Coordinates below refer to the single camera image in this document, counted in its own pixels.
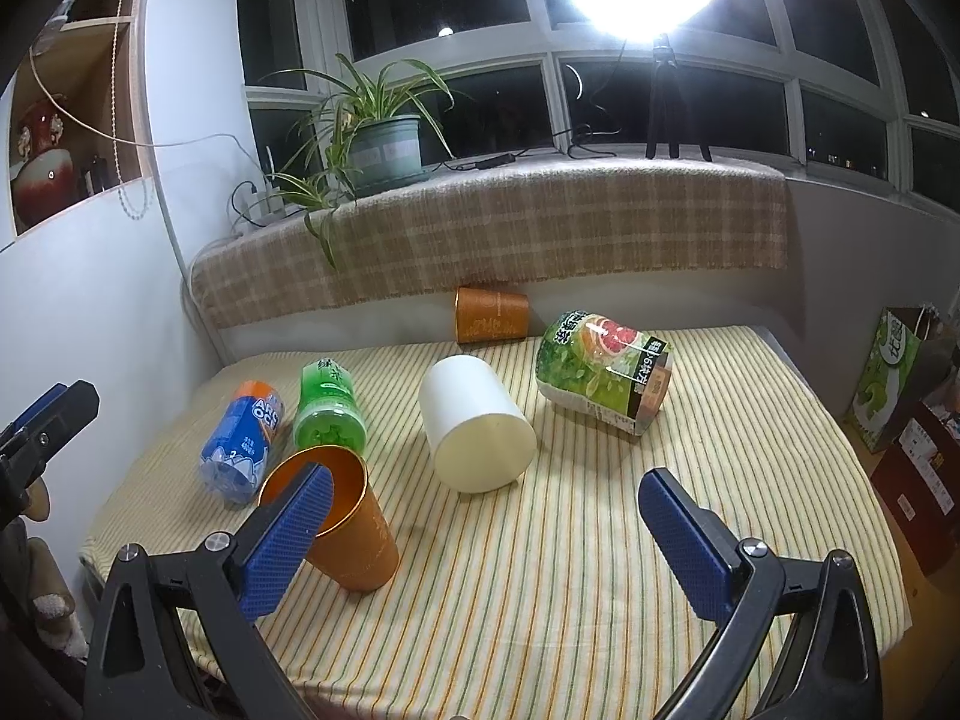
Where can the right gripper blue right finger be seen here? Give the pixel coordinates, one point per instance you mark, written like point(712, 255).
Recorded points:
point(699, 549)

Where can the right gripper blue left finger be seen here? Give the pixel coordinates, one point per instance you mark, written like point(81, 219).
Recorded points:
point(276, 538)

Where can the orange patterned paper cup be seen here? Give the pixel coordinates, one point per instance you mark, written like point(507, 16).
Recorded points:
point(353, 546)

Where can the white plastic cup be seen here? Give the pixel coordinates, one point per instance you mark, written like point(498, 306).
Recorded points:
point(479, 439)

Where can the blue orange-capped bottle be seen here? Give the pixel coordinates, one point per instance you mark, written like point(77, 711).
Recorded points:
point(233, 462)

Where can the green plastic bottle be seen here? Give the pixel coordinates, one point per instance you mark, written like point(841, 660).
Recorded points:
point(327, 412)

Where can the striped yellow mattress cover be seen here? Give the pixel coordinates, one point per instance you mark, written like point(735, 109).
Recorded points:
point(549, 598)

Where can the green grapefruit tea container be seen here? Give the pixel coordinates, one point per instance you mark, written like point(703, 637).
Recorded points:
point(595, 366)

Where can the dark red cardboard box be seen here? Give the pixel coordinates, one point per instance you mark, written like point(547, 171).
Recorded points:
point(917, 478)

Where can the red white ceramic jar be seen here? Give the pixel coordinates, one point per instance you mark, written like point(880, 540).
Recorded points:
point(46, 183)

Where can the plaid brown blanket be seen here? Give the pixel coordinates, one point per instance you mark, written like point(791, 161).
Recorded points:
point(542, 221)

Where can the potted spider plant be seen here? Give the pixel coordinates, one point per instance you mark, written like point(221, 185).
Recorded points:
point(365, 138)

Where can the black tripod stand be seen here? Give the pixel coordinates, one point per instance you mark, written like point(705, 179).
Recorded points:
point(670, 118)

